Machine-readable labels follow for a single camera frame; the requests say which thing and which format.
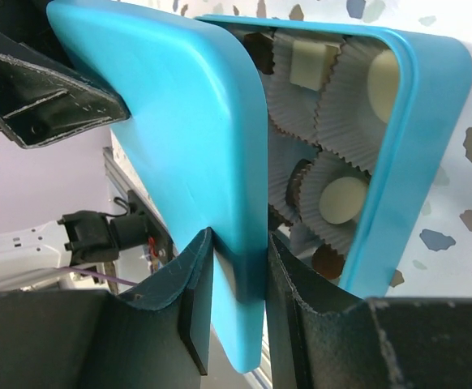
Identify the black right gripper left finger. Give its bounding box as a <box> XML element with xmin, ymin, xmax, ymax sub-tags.
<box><xmin>0</xmin><ymin>229</ymin><xmax>213</xmax><ymax>388</ymax></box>

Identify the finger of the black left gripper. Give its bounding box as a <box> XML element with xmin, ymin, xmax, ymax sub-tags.
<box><xmin>0</xmin><ymin>32</ymin><xmax>130</xmax><ymax>149</ymax></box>

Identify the brown fluted cup chocolate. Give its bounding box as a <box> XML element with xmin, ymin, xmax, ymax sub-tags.
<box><xmin>285</xmin><ymin>159</ymin><xmax>311</xmax><ymax>208</ymax></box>

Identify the teal tin lid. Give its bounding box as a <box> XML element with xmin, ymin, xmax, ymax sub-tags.
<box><xmin>47</xmin><ymin>1</ymin><xmax>268</xmax><ymax>373</ymax></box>

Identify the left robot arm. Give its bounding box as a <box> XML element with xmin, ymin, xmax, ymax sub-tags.
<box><xmin>0</xmin><ymin>32</ymin><xmax>152</xmax><ymax>289</ymax></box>

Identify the teal tin box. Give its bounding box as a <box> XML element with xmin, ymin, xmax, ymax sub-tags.
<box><xmin>200</xmin><ymin>15</ymin><xmax>472</xmax><ymax>298</ymax></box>

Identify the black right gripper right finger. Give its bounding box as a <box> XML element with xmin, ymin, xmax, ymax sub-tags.
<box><xmin>266</xmin><ymin>235</ymin><xmax>472</xmax><ymax>388</ymax></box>

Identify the brown rectangular chocolate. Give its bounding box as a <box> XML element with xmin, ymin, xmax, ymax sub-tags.
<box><xmin>242</xmin><ymin>32</ymin><xmax>274</xmax><ymax>75</ymax></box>

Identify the white oval chocolate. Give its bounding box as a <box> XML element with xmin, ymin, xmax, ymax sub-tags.
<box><xmin>367</xmin><ymin>49</ymin><xmax>400</xmax><ymax>123</ymax></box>
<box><xmin>319</xmin><ymin>177</ymin><xmax>368</xmax><ymax>224</ymax></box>

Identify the cream chocolate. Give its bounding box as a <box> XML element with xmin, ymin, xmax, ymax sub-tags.
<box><xmin>290</xmin><ymin>40</ymin><xmax>340</xmax><ymax>91</ymax></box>

